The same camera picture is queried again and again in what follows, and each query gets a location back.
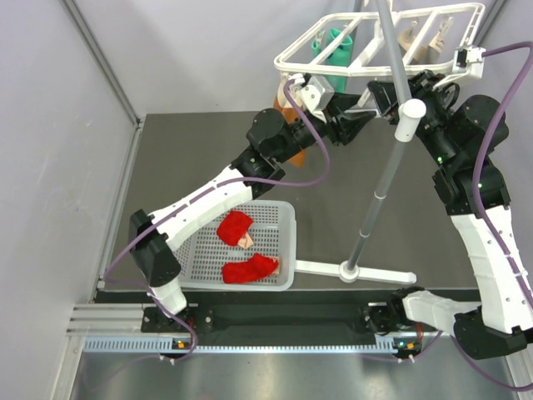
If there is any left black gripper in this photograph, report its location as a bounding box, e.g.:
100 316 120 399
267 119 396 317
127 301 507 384
273 92 375 165

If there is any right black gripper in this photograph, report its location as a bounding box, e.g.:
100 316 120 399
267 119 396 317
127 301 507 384
366 70 456 168

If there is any mint green patterned sock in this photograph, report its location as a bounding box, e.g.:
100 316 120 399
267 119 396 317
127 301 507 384
326 28 353 93

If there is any white clip sock hanger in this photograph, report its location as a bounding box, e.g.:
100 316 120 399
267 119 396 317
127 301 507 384
273 1 486 83

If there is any red sock back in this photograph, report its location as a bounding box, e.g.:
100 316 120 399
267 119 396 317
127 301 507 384
217 211 253 249

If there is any red sock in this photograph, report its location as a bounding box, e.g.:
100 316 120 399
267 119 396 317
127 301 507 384
217 211 253 249
222 253 280 284

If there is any red sock front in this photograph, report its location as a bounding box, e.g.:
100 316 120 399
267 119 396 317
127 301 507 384
222 253 280 284

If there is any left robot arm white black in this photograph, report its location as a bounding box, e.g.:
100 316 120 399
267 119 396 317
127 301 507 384
128 93 376 331

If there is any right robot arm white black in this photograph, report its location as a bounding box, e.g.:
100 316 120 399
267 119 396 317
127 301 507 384
366 70 532 360

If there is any grey drying rack stand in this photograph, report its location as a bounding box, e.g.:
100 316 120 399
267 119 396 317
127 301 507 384
293 0 427 283

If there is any orange brown sock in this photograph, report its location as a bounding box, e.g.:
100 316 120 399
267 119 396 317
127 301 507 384
273 74 306 168

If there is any grey beige sock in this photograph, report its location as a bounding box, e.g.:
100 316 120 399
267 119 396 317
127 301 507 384
412 41 444 65

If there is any beige cuffed sock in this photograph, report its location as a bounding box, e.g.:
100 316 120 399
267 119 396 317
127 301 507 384
397 30 416 54

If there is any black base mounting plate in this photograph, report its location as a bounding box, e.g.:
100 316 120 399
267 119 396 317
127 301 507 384
142 303 403 336

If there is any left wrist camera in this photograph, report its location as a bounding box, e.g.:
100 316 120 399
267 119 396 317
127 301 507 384
287 73 335 123

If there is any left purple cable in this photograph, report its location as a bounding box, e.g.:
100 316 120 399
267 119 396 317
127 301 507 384
102 78 331 363

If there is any purple cable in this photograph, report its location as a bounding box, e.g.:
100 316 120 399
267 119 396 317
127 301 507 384
449 41 533 393
102 78 331 363

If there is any grey slotted cable duct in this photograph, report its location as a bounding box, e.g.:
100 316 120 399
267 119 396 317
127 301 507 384
83 337 418 354

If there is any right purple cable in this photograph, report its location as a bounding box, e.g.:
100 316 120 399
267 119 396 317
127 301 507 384
449 41 533 393

